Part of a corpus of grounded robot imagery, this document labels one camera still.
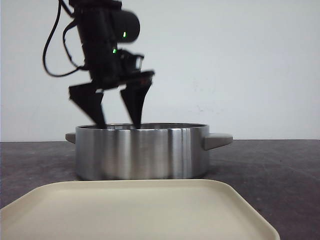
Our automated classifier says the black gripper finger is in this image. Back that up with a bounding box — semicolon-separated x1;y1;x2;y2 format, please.
120;81;152;127
68;82;106;127

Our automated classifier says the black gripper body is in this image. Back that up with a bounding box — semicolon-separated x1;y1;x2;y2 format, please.
81;42;154;90

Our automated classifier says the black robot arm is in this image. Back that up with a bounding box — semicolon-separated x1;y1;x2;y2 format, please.
69;0;155;129

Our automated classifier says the stainless steel steamer pot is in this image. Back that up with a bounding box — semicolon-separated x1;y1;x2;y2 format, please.
65;123;233;181

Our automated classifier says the cream plastic tray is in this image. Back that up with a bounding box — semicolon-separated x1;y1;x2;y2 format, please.
0;179;280;240

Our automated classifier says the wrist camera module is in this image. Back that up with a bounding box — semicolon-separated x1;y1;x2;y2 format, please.
118;49;145;74

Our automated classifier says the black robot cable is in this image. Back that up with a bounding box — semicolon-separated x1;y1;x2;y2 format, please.
42;0;88;78

